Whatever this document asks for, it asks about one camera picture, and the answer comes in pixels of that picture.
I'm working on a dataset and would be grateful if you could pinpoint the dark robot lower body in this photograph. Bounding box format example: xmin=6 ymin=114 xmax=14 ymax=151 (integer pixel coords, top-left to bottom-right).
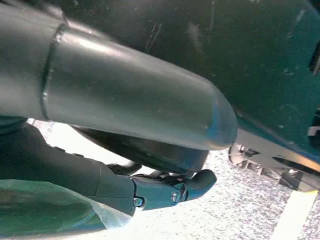
xmin=45 ymin=0 xmax=320 ymax=193

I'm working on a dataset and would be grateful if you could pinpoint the translucent plastic cover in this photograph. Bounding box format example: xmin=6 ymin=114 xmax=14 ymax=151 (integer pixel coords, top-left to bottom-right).
xmin=0 ymin=178 xmax=133 ymax=240

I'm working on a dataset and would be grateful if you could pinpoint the yellow tape rectangle outline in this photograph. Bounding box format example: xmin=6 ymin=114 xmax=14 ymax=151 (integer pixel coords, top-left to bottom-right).
xmin=269 ymin=189 xmax=319 ymax=240

